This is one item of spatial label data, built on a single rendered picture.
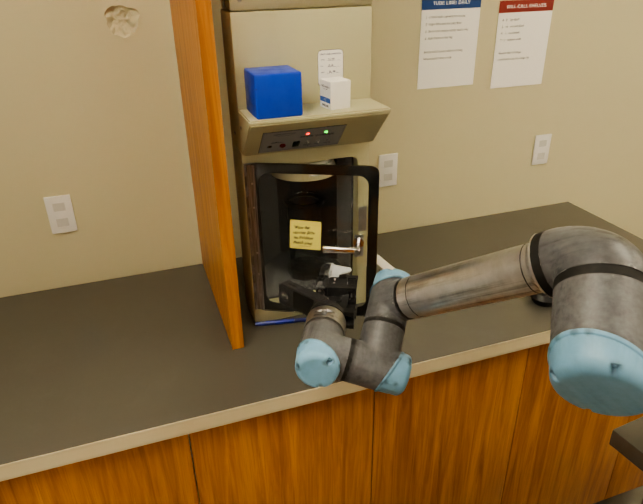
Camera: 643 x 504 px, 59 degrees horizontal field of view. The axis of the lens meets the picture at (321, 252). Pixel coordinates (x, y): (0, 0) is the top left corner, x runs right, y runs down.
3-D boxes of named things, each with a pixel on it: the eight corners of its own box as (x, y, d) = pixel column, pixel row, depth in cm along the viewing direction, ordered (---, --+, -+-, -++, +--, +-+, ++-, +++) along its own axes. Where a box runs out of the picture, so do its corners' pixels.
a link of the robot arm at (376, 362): (420, 330, 98) (359, 312, 98) (408, 392, 93) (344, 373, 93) (407, 345, 105) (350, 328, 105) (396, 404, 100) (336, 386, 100)
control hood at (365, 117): (240, 153, 131) (236, 110, 126) (370, 138, 140) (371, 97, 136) (251, 168, 121) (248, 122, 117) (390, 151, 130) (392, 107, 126)
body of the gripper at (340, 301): (358, 304, 119) (353, 338, 108) (317, 302, 120) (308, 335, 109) (358, 272, 115) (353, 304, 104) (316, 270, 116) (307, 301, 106)
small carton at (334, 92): (320, 106, 128) (319, 78, 126) (339, 103, 131) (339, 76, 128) (330, 110, 125) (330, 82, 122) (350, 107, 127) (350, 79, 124)
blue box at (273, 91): (246, 109, 126) (243, 67, 122) (289, 105, 129) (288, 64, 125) (257, 120, 118) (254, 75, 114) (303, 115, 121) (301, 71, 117)
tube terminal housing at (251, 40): (235, 280, 173) (208, 5, 138) (335, 262, 183) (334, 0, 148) (254, 324, 152) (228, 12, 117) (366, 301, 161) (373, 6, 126)
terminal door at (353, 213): (258, 308, 150) (247, 162, 132) (375, 315, 146) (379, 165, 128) (258, 310, 149) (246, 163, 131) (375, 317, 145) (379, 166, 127)
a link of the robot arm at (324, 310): (303, 349, 105) (302, 312, 102) (307, 334, 109) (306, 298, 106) (344, 351, 104) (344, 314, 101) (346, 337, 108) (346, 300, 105)
